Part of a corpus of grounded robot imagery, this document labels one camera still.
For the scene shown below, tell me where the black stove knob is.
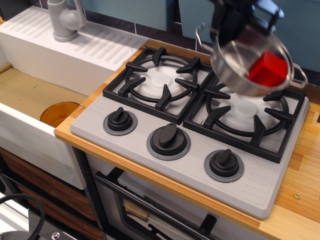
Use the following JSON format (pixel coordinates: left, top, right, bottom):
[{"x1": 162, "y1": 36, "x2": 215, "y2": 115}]
[
  {"x1": 204, "y1": 149, "x2": 245, "y2": 183},
  {"x1": 102, "y1": 107, "x2": 138, "y2": 136},
  {"x1": 146, "y1": 123, "x2": 191, "y2": 161}
]

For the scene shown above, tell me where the orange sink drain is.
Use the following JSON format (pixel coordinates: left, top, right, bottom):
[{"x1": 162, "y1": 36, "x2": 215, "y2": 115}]
[{"x1": 40, "y1": 101, "x2": 80, "y2": 128}]

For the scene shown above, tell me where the left black burner grate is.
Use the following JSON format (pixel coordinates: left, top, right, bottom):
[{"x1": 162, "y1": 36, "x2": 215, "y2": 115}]
[{"x1": 103, "y1": 47, "x2": 217, "y2": 125}]

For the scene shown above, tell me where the right black stove knob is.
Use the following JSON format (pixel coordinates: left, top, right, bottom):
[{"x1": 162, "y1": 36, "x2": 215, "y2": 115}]
[{"x1": 204, "y1": 149, "x2": 245, "y2": 183}]

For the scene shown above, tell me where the red cube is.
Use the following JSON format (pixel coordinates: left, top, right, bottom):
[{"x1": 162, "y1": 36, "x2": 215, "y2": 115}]
[{"x1": 247, "y1": 51, "x2": 288, "y2": 87}]

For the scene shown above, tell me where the grey toy faucet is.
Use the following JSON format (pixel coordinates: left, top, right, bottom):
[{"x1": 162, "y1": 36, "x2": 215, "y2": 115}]
[{"x1": 47, "y1": 0, "x2": 86, "y2": 43}]

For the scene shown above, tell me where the middle black stove knob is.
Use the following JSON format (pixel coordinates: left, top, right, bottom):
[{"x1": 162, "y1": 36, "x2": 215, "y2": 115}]
[{"x1": 146, "y1": 123, "x2": 191, "y2": 161}]

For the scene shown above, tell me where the wooden drawer front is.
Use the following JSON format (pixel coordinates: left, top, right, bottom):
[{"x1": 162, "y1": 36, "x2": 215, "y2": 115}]
[{"x1": 0, "y1": 147, "x2": 105, "y2": 240}]

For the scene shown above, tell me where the black braided cable lower left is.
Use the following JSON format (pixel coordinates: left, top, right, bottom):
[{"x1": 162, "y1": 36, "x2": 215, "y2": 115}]
[{"x1": 0, "y1": 193, "x2": 46, "y2": 240}]

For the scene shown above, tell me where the right black burner grate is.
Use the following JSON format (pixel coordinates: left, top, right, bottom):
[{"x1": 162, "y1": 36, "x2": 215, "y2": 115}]
[{"x1": 183, "y1": 76, "x2": 309, "y2": 164}]

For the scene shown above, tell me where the black oven door handle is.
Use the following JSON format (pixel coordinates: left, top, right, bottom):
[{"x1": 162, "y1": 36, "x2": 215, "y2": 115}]
[{"x1": 94, "y1": 167, "x2": 217, "y2": 240}]

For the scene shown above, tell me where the oven door with window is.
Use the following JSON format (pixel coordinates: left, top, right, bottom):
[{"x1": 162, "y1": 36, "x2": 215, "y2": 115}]
[{"x1": 95, "y1": 171, "x2": 263, "y2": 240}]

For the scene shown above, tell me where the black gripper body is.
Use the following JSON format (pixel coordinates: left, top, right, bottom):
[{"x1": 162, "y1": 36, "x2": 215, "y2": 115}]
[{"x1": 210, "y1": 0, "x2": 285, "y2": 45}]

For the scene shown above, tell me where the black burner grate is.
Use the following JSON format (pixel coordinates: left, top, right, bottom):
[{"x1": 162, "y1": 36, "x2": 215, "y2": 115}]
[
  {"x1": 183, "y1": 76, "x2": 309, "y2": 164},
  {"x1": 103, "y1": 47, "x2": 217, "y2": 125}
]

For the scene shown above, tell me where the small steel pan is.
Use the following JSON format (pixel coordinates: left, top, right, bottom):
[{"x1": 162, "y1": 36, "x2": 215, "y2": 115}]
[{"x1": 195, "y1": 23, "x2": 308, "y2": 97}]

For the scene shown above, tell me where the white toy sink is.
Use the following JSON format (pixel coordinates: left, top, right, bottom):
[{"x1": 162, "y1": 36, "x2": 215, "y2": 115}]
[{"x1": 0, "y1": 6, "x2": 147, "y2": 190}]

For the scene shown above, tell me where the left black stove knob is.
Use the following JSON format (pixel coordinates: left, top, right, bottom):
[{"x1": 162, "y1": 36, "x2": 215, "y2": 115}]
[{"x1": 102, "y1": 107, "x2": 138, "y2": 136}]

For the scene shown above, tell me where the grey toy stove top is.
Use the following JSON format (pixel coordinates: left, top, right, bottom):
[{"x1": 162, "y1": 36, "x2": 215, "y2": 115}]
[{"x1": 69, "y1": 46, "x2": 311, "y2": 220}]

